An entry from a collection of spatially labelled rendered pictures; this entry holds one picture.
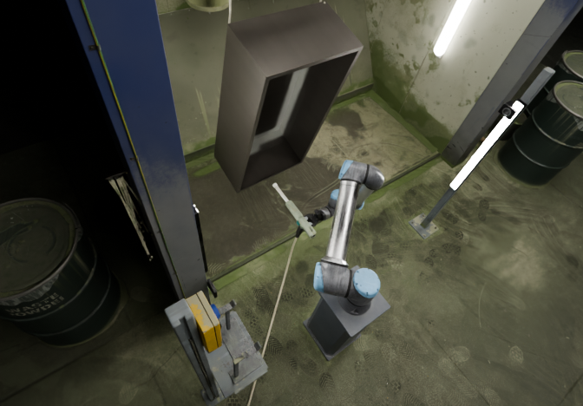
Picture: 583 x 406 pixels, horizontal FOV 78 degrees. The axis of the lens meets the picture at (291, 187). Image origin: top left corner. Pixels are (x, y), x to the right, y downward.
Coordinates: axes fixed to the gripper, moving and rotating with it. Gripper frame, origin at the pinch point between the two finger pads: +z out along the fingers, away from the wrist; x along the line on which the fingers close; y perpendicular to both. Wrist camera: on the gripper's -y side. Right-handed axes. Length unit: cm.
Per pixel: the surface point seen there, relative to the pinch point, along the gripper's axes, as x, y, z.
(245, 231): 35, 51, 15
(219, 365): -49, -20, 94
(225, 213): 57, 53, 19
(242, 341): -46, -23, 80
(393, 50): 111, -31, -198
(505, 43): 20, -99, -187
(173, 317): -42, -103, 113
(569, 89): -29, -71, -269
